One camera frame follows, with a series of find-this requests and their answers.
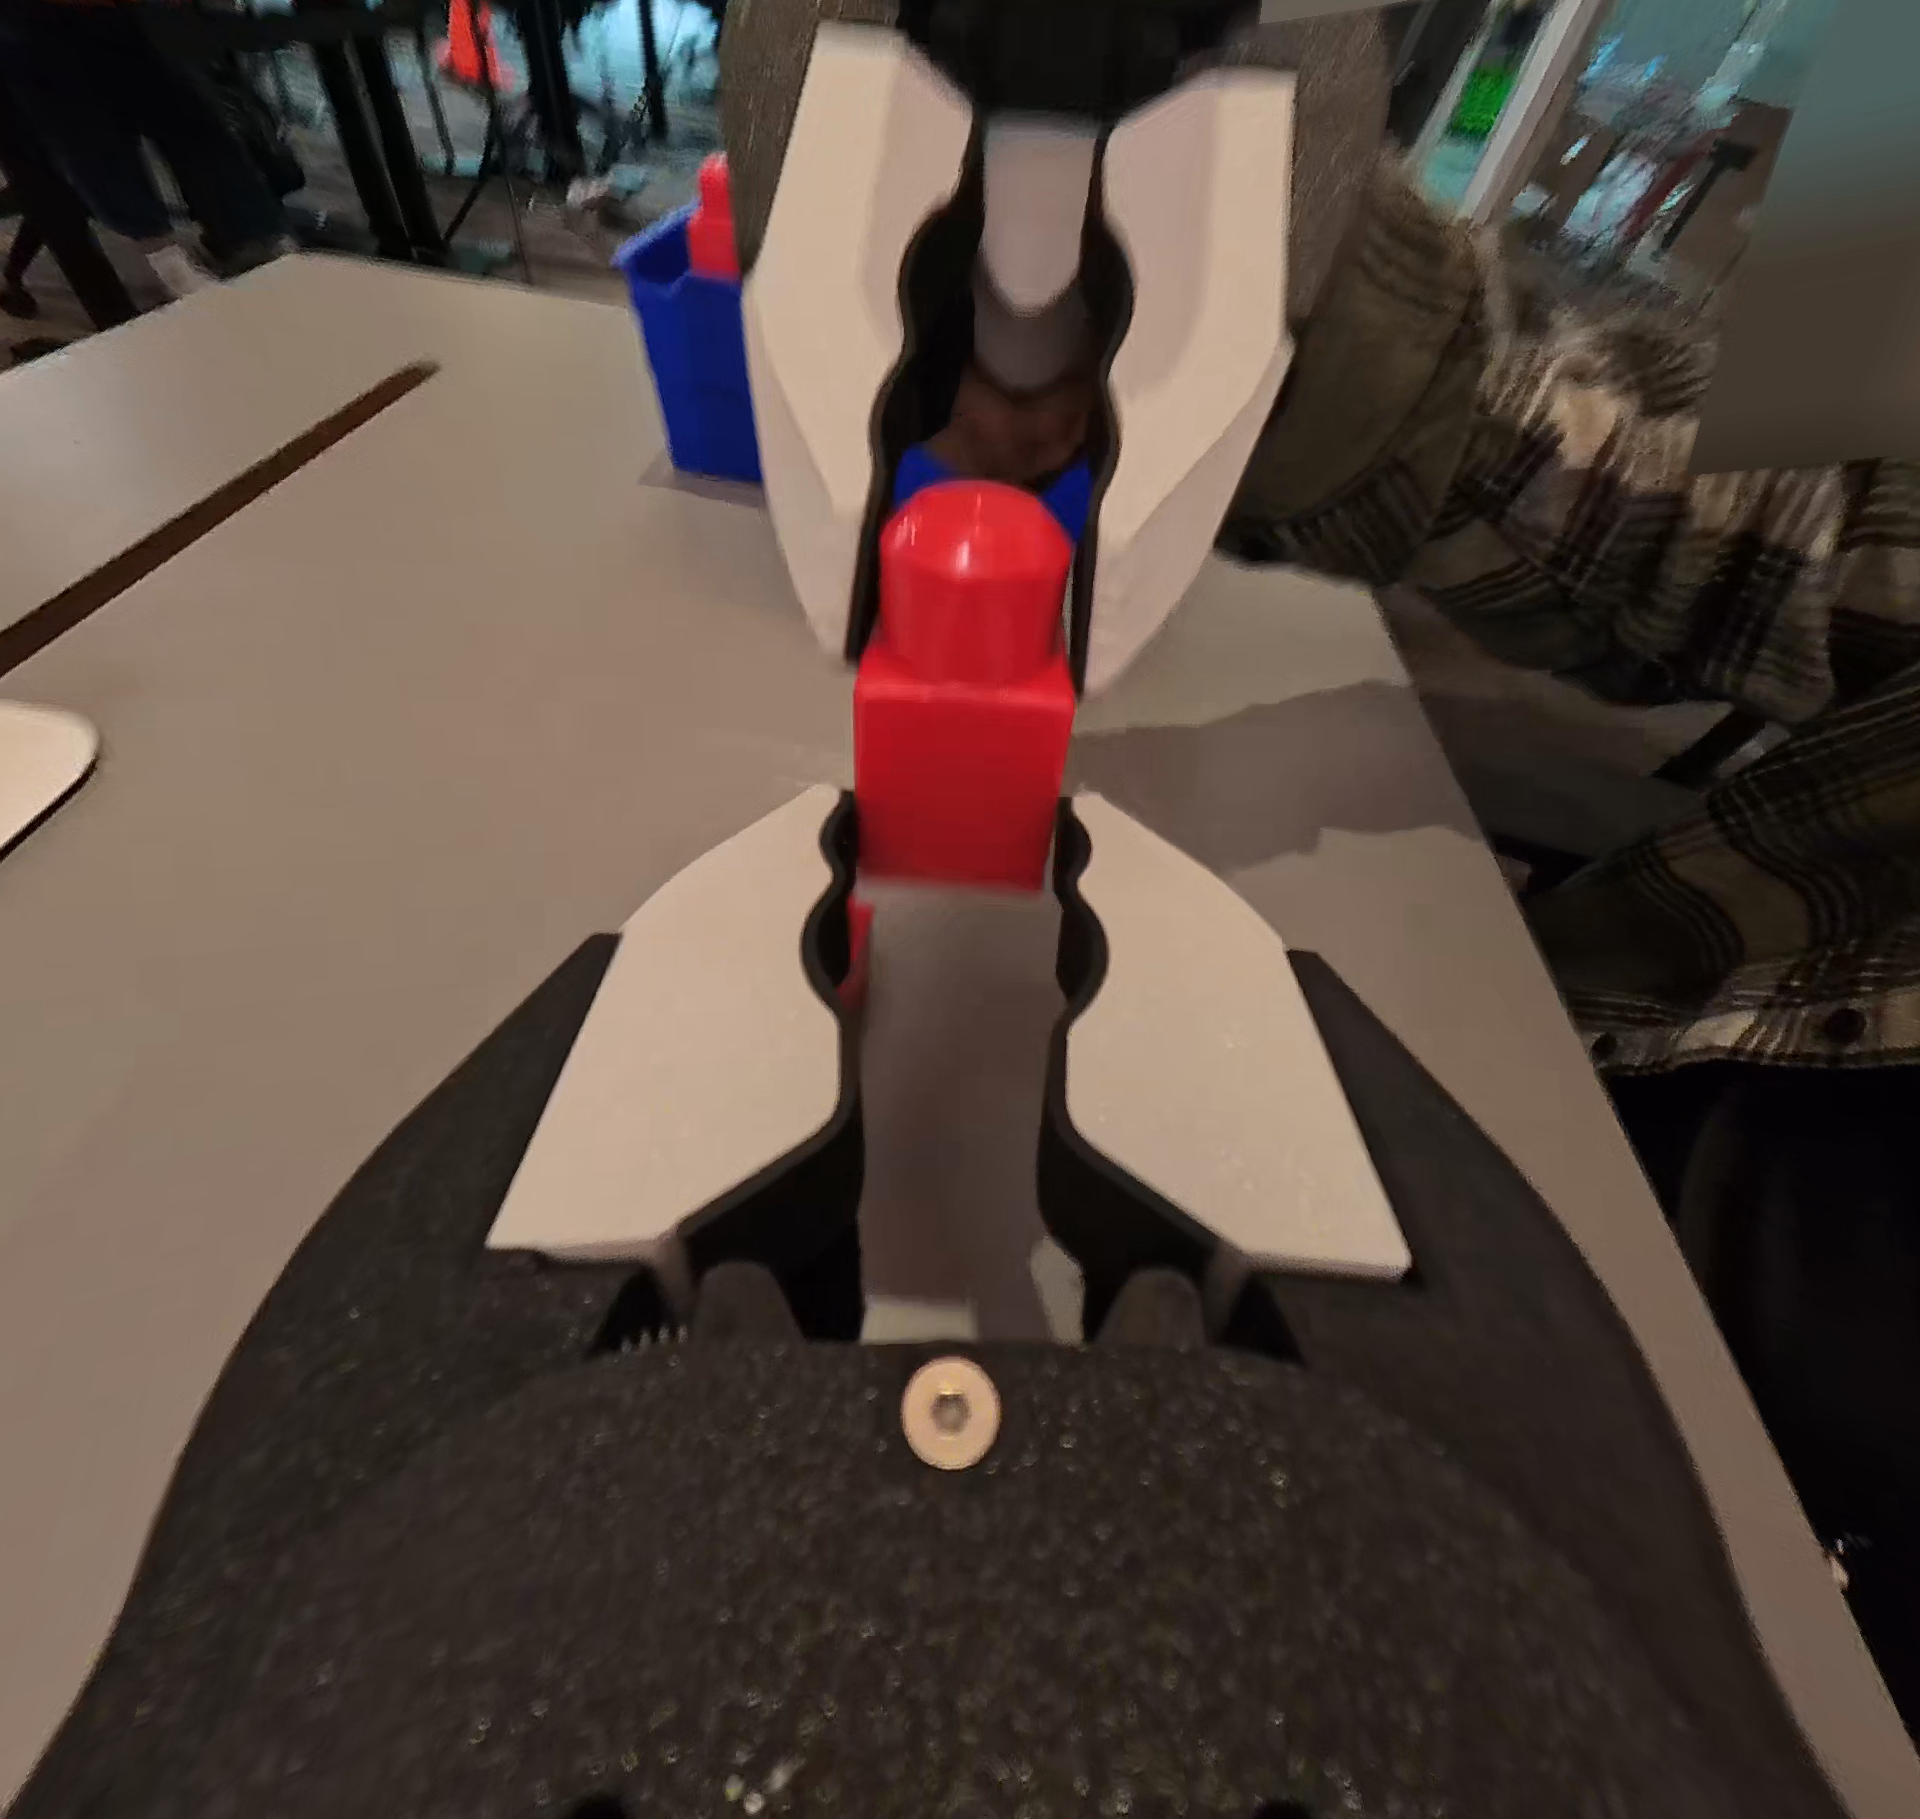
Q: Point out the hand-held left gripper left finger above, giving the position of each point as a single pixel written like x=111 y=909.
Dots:
x=692 y=1071

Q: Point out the blue plastic bin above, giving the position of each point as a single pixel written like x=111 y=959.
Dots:
x=692 y=381

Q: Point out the person's legs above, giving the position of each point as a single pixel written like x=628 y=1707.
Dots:
x=1797 y=1251
x=91 y=125

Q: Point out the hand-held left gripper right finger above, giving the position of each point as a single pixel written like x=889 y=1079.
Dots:
x=1216 y=1082

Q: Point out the person's right hand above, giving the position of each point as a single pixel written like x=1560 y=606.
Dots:
x=1020 y=424

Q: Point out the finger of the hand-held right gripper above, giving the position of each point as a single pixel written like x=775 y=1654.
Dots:
x=822 y=350
x=1200 y=350

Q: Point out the person's torso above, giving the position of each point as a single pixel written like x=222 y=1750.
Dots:
x=1756 y=889

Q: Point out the orange traffic cone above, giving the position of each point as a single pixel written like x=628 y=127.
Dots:
x=468 y=40

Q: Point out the person's right forearm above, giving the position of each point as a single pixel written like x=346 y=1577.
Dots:
x=1576 y=465

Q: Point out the red mega block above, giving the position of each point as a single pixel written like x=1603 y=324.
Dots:
x=958 y=751
x=714 y=221

